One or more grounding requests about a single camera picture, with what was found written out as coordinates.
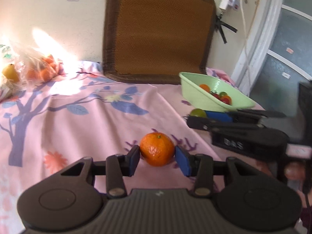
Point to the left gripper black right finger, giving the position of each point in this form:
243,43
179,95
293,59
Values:
243,195

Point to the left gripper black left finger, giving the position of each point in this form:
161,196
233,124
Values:
75,195

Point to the green tomato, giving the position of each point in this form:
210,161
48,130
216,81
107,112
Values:
222,94
198,113

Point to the small orange tomato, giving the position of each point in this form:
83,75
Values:
205,87

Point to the orange tangerine with wrinkled skin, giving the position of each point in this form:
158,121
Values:
157,149

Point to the red tomato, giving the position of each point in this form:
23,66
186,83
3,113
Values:
225,100
217,96

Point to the orange round tomato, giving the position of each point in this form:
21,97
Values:
226,97

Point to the person's right hand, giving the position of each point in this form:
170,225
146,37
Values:
295,171

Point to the green tomato in basin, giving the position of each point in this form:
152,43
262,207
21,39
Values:
222,94

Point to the light green plastic basin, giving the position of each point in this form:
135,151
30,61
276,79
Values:
201,99

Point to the white framed glass door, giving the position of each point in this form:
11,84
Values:
283,81

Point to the pink floral tablecloth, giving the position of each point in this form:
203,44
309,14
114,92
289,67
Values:
45,127

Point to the brown woven seat cushion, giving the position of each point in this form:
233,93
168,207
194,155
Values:
153,41

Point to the plastic bag of oranges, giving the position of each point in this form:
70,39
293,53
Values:
35,68

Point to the yellow pear fruit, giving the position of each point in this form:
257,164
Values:
10,73

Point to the white plastic bag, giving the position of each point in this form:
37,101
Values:
11,54

